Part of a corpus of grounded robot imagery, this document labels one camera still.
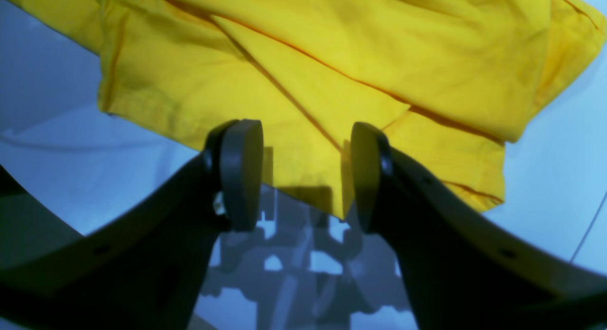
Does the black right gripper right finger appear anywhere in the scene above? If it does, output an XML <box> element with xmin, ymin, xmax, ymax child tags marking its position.
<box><xmin>350</xmin><ymin>122</ymin><xmax>607</xmax><ymax>330</ymax></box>

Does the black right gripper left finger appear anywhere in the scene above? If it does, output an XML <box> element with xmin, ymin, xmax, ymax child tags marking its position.
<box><xmin>1</xmin><ymin>119</ymin><xmax>264</xmax><ymax>330</ymax></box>

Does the yellow T-shirt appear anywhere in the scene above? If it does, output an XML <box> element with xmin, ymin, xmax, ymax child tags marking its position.
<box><xmin>8</xmin><ymin>0</ymin><xmax>606</xmax><ymax>218</ymax></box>

